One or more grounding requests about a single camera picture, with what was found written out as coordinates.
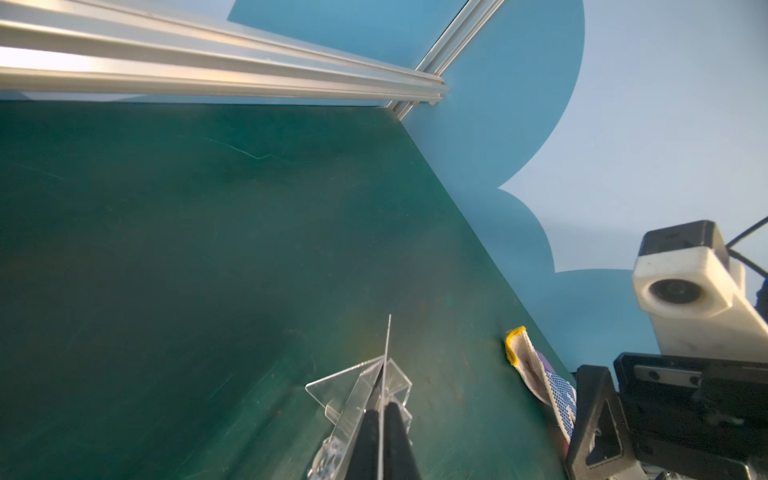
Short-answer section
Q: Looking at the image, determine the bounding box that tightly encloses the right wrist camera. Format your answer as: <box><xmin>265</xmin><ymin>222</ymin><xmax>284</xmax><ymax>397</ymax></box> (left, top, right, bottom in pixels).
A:
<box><xmin>632</xmin><ymin>220</ymin><xmax>767</xmax><ymax>363</ymax></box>

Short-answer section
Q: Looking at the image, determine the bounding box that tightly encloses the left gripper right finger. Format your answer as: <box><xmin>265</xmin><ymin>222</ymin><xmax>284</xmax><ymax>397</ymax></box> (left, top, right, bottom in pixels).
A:
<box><xmin>383</xmin><ymin>402</ymin><xmax>421</xmax><ymax>480</ymax></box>

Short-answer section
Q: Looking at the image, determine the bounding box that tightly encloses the aluminium frame rear bar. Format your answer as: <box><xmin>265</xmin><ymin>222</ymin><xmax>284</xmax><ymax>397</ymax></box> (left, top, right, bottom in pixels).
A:
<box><xmin>1</xmin><ymin>1</ymin><xmax>449</xmax><ymax>103</ymax></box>

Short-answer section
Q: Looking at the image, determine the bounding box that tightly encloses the clear plastic organizer tray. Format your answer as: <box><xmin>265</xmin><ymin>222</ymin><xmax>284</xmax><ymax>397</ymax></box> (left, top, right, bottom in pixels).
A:
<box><xmin>305</xmin><ymin>356</ymin><xmax>413</xmax><ymax>479</ymax></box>

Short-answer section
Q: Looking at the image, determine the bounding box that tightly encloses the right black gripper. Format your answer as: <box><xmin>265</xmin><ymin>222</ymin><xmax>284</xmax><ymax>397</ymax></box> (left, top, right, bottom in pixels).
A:
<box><xmin>565</xmin><ymin>353</ymin><xmax>767</xmax><ymax>479</ymax></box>

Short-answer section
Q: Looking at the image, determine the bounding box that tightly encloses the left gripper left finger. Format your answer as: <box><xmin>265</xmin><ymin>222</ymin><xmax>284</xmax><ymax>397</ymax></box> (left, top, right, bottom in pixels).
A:
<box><xmin>344</xmin><ymin>365</ymin><xmax>385</xmax><ymax>480</ymax></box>

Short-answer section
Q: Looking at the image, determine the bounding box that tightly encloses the aluminium frame right post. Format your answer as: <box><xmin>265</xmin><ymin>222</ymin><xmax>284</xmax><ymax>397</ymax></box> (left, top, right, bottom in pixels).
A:
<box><xmin>386</xmin><ymin>0</ymin><xmax>508</xmax><ymax>121</ymax></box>

